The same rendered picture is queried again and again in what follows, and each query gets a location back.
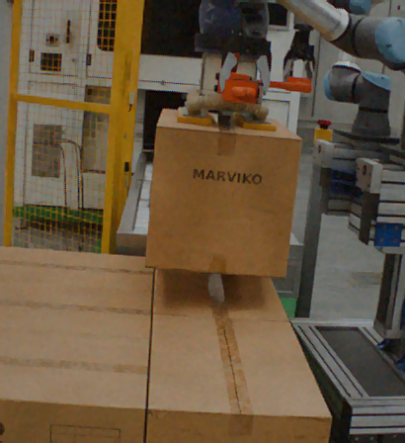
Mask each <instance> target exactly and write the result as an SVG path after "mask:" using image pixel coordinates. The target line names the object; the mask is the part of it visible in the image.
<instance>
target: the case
mask: <svg viewBox="0 0 405 443"><path fill-rule="evenodd" d="M178 111H179V110H169V109H163V111H162V114H161V117H160V119H159V121H158V124H157V127H156V137H155V149H154V160H153V172H152V184H151V196H150V207H149V220H148V231H147V242H146V254H145V267H146V268H159V269H170V270H181V271H193V272H204V273H215V274H227V275H238V276H250V277H261V278H286V272H287V264H288V254H289V242H290V234H291V226H292V219H293V211H294V203H295V195H296V187H297V180H298V172H299V164H300V156H301V150H302V138H301V137H300V136H297V135H296V134H294V133H293V132H291V131H290V130H289V129H287V128H286V127H285V126H284V125H283V124H282V123H281V122H279V121H278V120H277V119H269V120H270V121H271V122H272V123H273V124H274V125H276V126H277V131H276V132H265V131H254V130H245V129H242V128H241V126H240V125H239V124H238V122H237V121H236V119H235V116H231V122H230V123H225V122H218V121H217V114H209V115H210V117H211V126H205V125H195V124H184V123H177V117H178Z"/></svg>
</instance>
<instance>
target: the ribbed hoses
mask: <svg viewBox="0 0 405 443"><path fill-rule="evenodd" d="M200 93H201V92H199V89H194V90H191V91H190V92H189V93H188V95H187V111H188V115H192V116H200V115H201V109H206V108H208V109H209V108H211V109H212V108H214V109H217V108H218V109H230V110H236V111H238V110H239V111H243V112H244V111H245V112H248V113H250V114H253V116H252V120H253V121H260V122H264V121H265V120H266V118H267V117H268V113H269V107H268V106H267V104H264V103H262V104H249V103H239V102H223V100H222V99H221V96H222V95H203V96H202V95H200V96H199V94H200Z"/></svg>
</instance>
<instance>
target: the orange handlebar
mask: <svg viewBox="0 0 405 443"><path fill-rule="evenodd" d="M269 88H276V89H284V90H294V91H303V92H311V88H312V85H310V84H308V83H304V82H301V81H296V82H295V83H292V82H282V81H274V80H270V85H269ZM231 93H232V95H233V96H236V97H245V98H252V97H254V96H255V95H256V91H255V89H250V88H240V87H233V88H232V89H231Z"/></svg>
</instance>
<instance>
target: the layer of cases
mask: <svg viewBox="0 0 405 443"><path fill-rule="evenodd" d="M153 281H154V268H146V267H145V257H135V256H121V255H108V254H94V253H80V252H67V251H53V250H39V249H26V248H13V247H0V443H144V432H145V443H329V438H330V431H331V424H332V415H331V413H330V411H329V410H328V408H327V405H326V401H325V400H324V398H323V396H322V394H321V393H320V390H319V388H318V386H317V382H316V380H315V378H314V376H313V374H312V372H311V370H310V368H309V366H308V363H307V362H308V361H307V360H306V358H305V355H304V353H303V351H302V349H301V348H300V345H299V343H298V341H297V336H296V335H295V333H294V331H293V328H292V326H291V324H290V323H289V321H288V318H287V316H286V314H285V312H284V307H283V305H282V302H281V300H280V298H279V296H278V294H277V292H276V290H275V288H274V286H273V283H272V281H271V278H261V277H250V276H238V275H227V274H215V273H204V272H193V271H181V270H170V269H159V268H156V269H155V282H154V294H153ZM152 295H153V307H152ZM151 310H152V320H151ZM150 324H151V333H150ZM149 338H150V346H149ZM149 352H150V358H149ZM148 366H149V373H148ZM147 380H148V387H147ZM146 394H147V400H146ZM145 408H146V415H145ZM145 426H146V428H145Z"/></svg>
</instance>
